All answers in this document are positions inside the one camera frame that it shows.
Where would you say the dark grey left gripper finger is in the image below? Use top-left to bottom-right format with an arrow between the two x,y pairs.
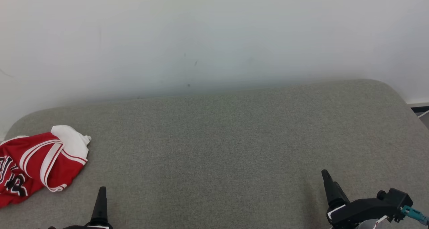
90,186 -> 109,227

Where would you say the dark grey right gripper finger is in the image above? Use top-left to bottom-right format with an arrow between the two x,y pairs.
321,170 -> 350,209

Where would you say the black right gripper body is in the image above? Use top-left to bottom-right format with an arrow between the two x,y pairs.
327,198 -> 391,229

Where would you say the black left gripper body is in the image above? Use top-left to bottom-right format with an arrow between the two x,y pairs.
47,224 -> 114,229

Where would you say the red white basketball jersey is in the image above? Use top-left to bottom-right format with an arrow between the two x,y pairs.
0,125 -> 91,208

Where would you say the grey fabric sofa cushion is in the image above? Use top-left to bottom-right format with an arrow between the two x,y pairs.
0,79 -> 429,229

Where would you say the black cable with teal plug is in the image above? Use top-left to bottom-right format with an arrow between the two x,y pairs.
402,205 -> 429,225

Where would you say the wall baseboard strip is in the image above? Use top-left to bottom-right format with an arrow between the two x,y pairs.
407,99 -> 429,114

